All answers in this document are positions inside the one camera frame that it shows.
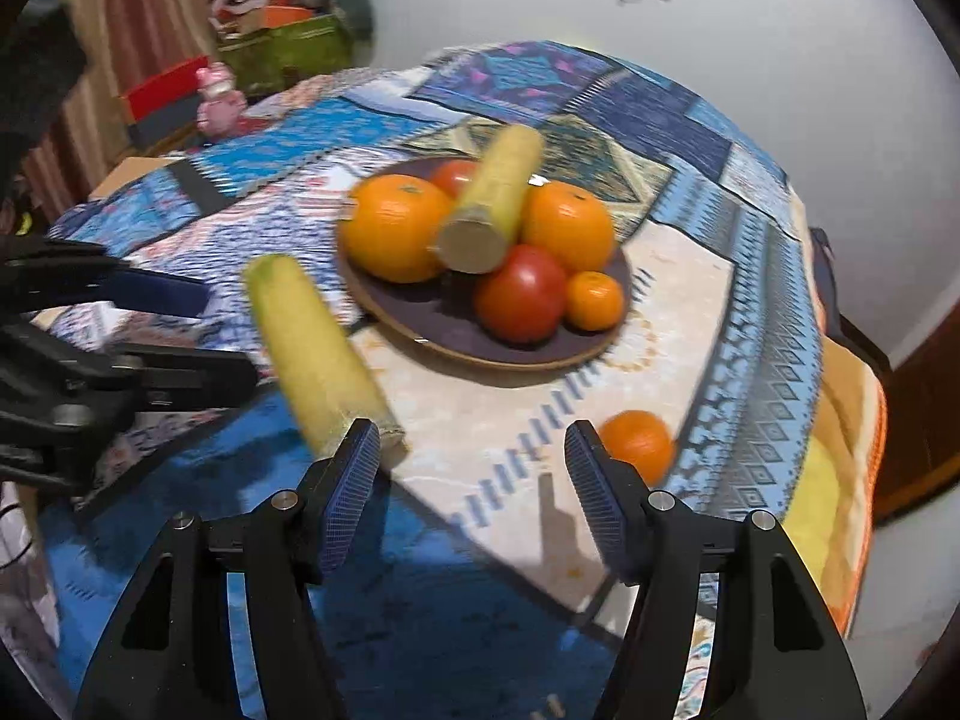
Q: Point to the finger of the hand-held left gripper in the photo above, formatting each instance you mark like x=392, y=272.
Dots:
x=161, y=294
x=195, y=381

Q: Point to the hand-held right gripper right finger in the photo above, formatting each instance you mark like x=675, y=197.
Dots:
x=600, y=495

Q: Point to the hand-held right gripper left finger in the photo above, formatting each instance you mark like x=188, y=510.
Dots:
x=349, y=495

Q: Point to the small mandarin orange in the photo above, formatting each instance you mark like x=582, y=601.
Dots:
x=637, y=446
x=594, y=301

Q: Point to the green sugarcane segment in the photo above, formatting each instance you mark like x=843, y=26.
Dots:
x=319, y=352

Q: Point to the purple round plate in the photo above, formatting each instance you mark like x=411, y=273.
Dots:
x=450, y=330

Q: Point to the red tomato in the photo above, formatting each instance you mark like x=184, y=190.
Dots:
x=521, y=292
x=452, y=178

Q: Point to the large orange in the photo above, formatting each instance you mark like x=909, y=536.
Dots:
x=394, y=229
x=570, y=229

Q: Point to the yellow sugarcane segment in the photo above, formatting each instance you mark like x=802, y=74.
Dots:
x=491, y=199

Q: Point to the blue patchwork blanket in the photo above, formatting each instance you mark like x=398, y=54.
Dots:
x=480, y=420

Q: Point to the red box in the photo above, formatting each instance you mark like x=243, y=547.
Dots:
x=161, y=101

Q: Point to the pink plush toy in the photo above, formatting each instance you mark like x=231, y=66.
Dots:
x=221, y=101

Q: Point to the green patterned box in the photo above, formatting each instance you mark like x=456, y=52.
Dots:
x=285, y=52

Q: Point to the striped brown curtain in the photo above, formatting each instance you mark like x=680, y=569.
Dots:
x=142, y=15

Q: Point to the grey backpack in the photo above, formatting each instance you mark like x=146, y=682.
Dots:
x=821, y=270

